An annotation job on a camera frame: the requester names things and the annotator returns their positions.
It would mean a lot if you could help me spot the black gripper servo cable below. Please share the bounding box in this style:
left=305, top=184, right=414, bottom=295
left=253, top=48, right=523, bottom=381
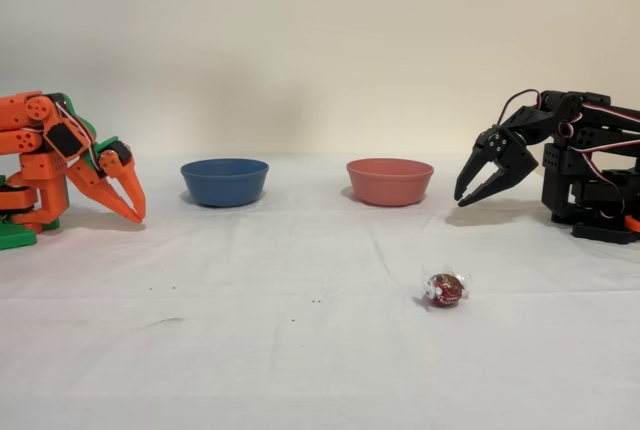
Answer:
left=498, top=89, right=545, bottom=127

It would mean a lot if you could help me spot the red candy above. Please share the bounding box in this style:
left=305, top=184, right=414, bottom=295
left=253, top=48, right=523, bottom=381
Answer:
left=421, top=264, right=473, bottom=310

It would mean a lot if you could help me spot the blue bowl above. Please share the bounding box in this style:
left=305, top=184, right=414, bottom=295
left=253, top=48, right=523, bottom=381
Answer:
left=179, top=158, right=270, bottom=208

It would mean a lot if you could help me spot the black arm servo cable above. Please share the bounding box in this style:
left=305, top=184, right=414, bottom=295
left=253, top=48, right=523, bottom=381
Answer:
left=556, top=102, right=640, bottom=139

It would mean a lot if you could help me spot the pink bowl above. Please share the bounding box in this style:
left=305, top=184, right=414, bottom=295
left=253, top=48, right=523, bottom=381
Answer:
left=345, top=158, right=435, bottom=208

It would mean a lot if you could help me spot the white table cloth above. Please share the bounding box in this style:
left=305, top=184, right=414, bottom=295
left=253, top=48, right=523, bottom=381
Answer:
left=0, top=153, right=640, bottom=430

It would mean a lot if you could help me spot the orange gripper servo cable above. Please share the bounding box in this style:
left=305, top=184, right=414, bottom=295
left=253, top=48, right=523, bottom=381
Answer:
left=52, top=97, right=109, bottom=176

